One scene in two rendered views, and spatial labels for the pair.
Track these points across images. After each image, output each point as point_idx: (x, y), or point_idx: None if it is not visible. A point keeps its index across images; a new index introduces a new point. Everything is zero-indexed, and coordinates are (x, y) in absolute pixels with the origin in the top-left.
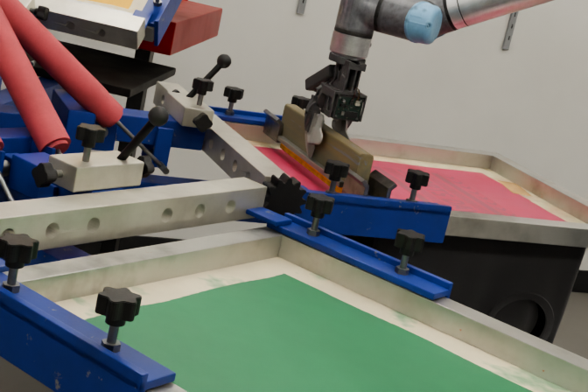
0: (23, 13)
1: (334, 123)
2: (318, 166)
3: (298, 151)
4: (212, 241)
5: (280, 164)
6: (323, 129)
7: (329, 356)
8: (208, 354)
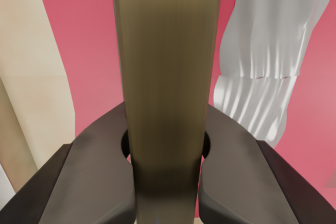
0: None
1: (198, 208)
2: (130, 162)
3: (116, 32)
4: None
5: None
6: (137, 190)
7: None
8: None
